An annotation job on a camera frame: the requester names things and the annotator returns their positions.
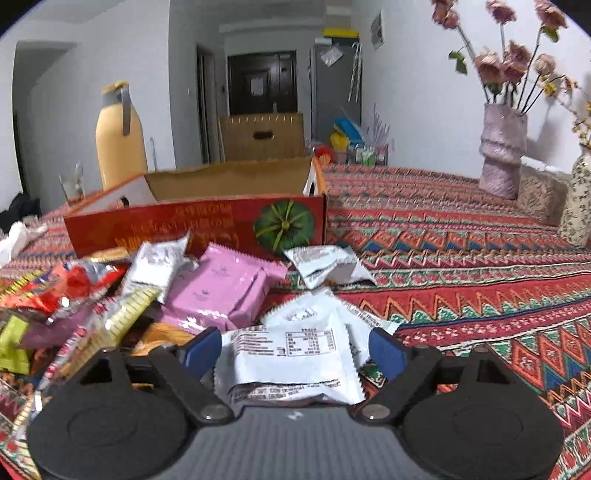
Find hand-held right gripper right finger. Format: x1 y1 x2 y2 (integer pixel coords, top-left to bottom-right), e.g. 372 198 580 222
358 327 513 425

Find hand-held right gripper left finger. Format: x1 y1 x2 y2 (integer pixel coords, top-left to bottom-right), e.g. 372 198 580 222
76 327 234 425

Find pink snack packet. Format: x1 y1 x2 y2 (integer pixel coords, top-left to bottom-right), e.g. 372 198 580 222
228 261 289 330
159 244 266 334

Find pale yellow striped packet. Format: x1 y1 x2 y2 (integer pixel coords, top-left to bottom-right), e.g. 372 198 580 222
39 285 161 393

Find white grey-printed snack packet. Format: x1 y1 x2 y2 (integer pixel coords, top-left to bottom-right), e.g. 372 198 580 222
121 233 192 305

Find red cardboard box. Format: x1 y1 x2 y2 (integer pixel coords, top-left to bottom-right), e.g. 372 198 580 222
62 154 329 259

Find pile of colourful snacks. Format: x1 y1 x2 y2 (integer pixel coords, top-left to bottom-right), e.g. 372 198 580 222
0 247 199 416

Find colourful patterned tablecloth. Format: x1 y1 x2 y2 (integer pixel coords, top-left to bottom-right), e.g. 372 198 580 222
0 161 591 480

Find clear glass cup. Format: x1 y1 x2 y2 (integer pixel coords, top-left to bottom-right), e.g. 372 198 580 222
58 161 86 206

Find yellow thermos bottle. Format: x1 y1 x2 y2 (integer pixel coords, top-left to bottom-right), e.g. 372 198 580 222
95 80 149 191

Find brown cardboard carton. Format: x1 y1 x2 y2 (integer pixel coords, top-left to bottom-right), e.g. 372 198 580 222
218 112 308 163

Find white cloth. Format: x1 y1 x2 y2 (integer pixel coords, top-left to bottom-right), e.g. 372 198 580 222
0 220 49 268

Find patterned storage container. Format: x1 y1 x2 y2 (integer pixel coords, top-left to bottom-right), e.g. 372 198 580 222
517 156 573 227

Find purple feathery decoration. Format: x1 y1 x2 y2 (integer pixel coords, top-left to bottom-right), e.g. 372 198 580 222
367 104 393 146

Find blue and yellow bags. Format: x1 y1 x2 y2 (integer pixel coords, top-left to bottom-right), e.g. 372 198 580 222
328 117 365 153

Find black bag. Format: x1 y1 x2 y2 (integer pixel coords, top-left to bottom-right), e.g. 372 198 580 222
0 193 43 232

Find pink ribbed vase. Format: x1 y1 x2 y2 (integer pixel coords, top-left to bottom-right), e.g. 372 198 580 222
478 102 529 200

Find floral patterned vase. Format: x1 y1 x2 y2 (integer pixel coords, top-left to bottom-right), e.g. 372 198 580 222
556 145 591 250

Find dark entrance door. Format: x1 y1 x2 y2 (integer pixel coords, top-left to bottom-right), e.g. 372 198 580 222
227 51 298 116

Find grey refrigerator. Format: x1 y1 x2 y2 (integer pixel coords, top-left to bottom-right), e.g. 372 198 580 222
310 39 363 144

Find white folded umbrella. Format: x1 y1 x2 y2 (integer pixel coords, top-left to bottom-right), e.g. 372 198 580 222
347 41 363 103

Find yellow artificial flowers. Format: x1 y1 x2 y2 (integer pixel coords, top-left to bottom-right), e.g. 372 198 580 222
561 78 591 153

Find pink artificial flowers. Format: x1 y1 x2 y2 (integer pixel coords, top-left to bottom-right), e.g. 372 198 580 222
429 0 571 112

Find wire basket with bottles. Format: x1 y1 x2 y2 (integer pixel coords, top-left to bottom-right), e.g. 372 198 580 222
348 141 391 166

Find wall poster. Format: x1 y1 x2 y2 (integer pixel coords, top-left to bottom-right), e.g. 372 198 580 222
369 9 386 51

